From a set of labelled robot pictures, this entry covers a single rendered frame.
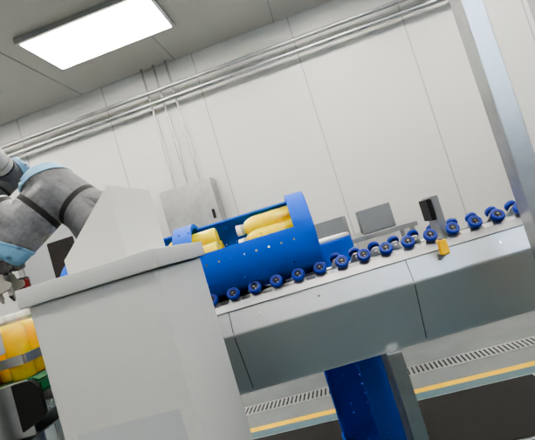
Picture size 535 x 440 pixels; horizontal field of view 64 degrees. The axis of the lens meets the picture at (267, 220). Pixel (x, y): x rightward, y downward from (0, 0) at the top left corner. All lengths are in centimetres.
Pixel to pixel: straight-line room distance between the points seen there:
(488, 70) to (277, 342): 101
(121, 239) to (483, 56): 105
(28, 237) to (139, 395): 44
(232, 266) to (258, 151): 351
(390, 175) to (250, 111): 168
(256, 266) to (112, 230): 58
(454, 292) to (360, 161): 338
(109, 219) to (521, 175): 105
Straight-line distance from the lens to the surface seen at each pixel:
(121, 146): 538
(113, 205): 98
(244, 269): 142
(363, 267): 144
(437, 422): 215
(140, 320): 93
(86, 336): 99
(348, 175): 475
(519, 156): 134
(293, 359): 150
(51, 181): 113
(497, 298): 160
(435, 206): 157
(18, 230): 112
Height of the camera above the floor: 110
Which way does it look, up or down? 3 degrees up
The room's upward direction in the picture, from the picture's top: 17 degrees counter-clockwise
